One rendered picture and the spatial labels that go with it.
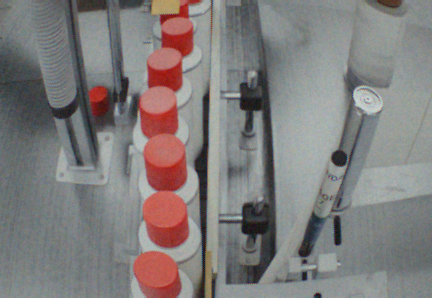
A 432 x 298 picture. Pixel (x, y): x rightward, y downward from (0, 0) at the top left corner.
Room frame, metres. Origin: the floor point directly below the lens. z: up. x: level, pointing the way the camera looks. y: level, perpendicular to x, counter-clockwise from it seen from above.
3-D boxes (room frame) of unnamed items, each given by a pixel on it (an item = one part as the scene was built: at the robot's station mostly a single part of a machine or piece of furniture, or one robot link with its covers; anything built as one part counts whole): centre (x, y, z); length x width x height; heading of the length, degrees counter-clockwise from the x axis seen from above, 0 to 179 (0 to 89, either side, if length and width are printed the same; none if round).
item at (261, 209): (0.29, -0.03, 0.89); 0.06 x 0.03 x 0.12; 90
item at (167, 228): (0.20, 0.04, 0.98); 0.05 x 0.05 x 0.20
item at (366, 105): (0.33, -0.15, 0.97); 0.05 x 0.05 x 0.19
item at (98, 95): (0.52, 0.18, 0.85); 0.03 x 0.03 x 0.03
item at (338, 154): (0.26, -0.10, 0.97); 0.02 x 0.02 x 0.19
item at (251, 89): (0.47, -0.04, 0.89); 0.03 x 0.03 x 0.12; 0
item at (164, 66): (0.35, 0.05, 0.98); 0.05 x 0.05 x 0.20
